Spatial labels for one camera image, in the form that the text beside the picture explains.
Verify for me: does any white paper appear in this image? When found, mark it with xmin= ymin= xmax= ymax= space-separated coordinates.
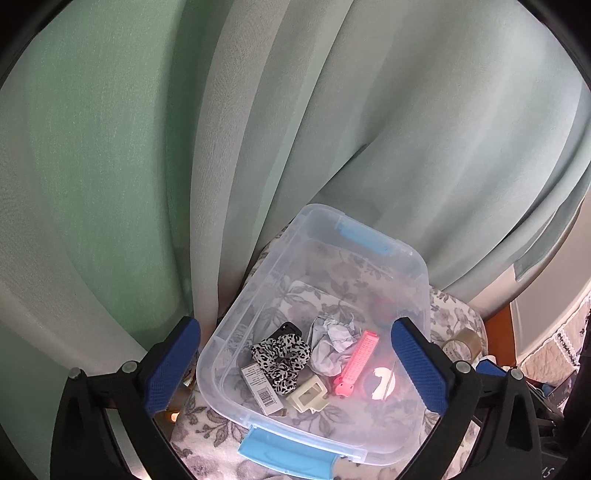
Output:
xmin=308 ymin=314 xmax=358 ymax=377

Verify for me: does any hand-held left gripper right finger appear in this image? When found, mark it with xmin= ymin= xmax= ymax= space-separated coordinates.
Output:
xmin=390 ymin=316 xmax=544 ymax=480

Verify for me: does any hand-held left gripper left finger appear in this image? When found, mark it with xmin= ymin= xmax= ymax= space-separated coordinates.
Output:
xmin=50 ymin=316 xmax=201 ymax=480

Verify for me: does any white square hair claw clip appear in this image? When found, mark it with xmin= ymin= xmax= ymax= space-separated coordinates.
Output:
xmin=285 ymin=374 xmax=329 ymax=413

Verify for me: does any black white leopard scrunchie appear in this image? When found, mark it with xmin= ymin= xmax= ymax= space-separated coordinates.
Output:
xmin=250 ymin=333 xmax=311 ymax=395

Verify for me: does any floral fleece blanket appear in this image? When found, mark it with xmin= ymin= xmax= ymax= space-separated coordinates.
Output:
xmin=168 ymin=231 xmax=490 ymax=480

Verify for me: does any pale green curtain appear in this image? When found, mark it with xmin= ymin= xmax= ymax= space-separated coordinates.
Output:
xmin=0 ymin=0 xmax=591 ymax=384

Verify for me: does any brown wooden furniture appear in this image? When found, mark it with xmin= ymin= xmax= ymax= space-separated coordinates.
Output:
xmin=480 ymin=302 xmax=515 ymax=370

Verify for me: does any brown packing tape roll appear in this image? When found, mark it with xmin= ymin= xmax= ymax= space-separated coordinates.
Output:
xmin=441 ymin=329 xmax=483 ymax=361

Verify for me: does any pink round mirror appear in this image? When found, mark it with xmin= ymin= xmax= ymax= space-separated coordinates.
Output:
xmin=358 ymin=360 xmax=400 ymax=400

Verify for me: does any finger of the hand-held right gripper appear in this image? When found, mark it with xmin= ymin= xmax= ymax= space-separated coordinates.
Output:
xmin=475 ymin=359 xmax=512 ymax=380

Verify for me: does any small barcode cardboard box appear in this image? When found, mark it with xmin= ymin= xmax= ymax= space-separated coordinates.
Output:
xmin=239 ymin=361 xmax=284 ymax=416

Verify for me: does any beige quilted lace cover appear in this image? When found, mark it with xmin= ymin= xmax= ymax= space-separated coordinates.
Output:
xmin=522 ymin=295 xmax=591 ymax=370

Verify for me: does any clear plastic storage container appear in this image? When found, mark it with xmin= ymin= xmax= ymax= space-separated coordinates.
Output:
xmin=196 ymin=203 xmax=431 ymax=478

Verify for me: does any pink hair roller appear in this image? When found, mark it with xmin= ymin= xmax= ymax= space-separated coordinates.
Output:
xmin=333 ymin=330 xmax=380 ymax=398

